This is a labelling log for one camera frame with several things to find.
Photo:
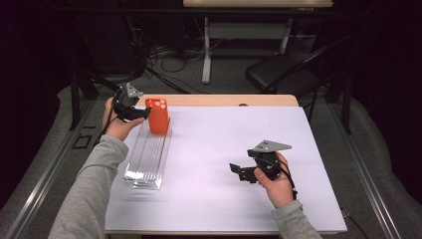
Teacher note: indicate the orange phone case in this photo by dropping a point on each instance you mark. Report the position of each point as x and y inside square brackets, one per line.
[159, 121]

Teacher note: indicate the black folding chair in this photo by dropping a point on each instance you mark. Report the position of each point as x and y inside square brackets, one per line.
[282, 71]

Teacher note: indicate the person's right hand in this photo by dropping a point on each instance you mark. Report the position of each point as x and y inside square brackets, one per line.
[278, 192]

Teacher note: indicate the person's left hand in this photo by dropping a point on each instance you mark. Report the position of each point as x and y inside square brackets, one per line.
[117, 129]

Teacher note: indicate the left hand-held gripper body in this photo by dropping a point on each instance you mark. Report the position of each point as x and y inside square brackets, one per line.
[124, 106]

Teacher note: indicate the white table mat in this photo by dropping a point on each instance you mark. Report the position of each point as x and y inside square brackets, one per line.
[215, 199]

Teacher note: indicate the light wooden table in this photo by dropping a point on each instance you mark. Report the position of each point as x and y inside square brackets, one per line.
[215, 100]

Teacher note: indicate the aluminium floor rail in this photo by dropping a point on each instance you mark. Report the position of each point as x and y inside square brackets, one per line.
[33, 199]
[378, 199]

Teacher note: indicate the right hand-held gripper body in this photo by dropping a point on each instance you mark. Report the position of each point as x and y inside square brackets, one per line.
[268, 166]

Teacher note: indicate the black metal stand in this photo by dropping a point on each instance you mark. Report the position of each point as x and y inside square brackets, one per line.
[75, 106]
[347, 106]

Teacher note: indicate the clear plastic box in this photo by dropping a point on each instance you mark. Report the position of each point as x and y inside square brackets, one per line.
[149, 159]

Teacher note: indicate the white-legged desk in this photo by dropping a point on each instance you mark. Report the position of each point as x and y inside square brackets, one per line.
[206, 49]

